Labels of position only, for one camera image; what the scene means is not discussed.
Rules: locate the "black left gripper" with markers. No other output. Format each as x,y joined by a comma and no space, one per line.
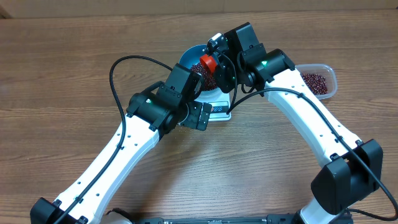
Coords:
193,122

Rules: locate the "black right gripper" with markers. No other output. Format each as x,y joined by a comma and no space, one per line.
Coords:
224,77

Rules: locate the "red scoop blue handle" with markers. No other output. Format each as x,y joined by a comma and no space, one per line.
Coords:
208,62

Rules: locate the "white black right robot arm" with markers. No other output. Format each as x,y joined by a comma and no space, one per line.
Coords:
350,168

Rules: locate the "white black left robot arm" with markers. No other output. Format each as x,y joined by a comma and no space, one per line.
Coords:
151,114

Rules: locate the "red beans in bowl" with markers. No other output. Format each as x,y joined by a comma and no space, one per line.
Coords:
209,81

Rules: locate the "white digital kitchen scale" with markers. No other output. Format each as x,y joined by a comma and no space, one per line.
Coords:
219,101

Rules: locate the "teal plastic bowl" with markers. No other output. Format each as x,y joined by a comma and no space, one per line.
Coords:
192,56

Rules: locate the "red adzuki beans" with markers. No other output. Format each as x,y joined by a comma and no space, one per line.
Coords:
316,83

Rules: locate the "clear plastic container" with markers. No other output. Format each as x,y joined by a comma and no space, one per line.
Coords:
325,71

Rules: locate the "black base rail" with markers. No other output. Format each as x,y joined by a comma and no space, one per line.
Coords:
118,216

